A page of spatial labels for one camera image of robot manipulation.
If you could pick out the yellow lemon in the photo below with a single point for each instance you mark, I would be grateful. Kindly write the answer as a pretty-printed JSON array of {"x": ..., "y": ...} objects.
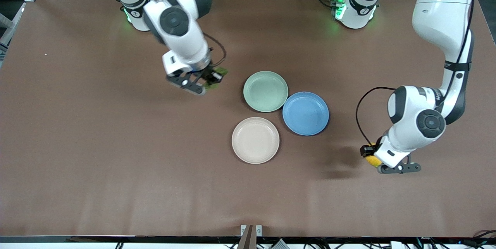
[{"x": 373, "y": 161}]

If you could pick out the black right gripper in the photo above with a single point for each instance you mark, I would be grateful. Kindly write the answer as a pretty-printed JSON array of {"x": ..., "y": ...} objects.
[{"x": 208, "y": 75}]

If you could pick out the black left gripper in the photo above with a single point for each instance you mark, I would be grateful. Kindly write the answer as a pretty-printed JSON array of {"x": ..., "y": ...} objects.
[{"x": 365, "y": 151}]

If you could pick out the blue plate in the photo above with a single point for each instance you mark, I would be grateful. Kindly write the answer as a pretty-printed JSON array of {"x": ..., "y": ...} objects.
[{"x": 305, "y": 113}]

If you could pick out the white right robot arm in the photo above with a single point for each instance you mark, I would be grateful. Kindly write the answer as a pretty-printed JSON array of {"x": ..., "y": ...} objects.
[{"x": 176, "y": 20}]

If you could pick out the metal table edge bracket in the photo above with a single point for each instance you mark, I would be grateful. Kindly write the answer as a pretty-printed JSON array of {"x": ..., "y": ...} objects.
[{"x": 251, "y": 235}]

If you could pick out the green lettuce leaf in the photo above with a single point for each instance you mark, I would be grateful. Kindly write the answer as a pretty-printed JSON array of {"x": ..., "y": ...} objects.
[{"x": 222, "y": 71}]

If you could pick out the light green plate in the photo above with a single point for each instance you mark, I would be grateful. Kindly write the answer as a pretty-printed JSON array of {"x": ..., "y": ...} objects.
[{"x": 265, "y": 91}]

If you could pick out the beige plate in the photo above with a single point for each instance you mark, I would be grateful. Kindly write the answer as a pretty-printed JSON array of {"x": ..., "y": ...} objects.
[{"x": 255, "y": 140}]

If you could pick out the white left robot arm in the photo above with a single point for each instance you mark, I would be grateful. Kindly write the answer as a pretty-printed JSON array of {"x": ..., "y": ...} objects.
[{"x": 430, "y": 121}]

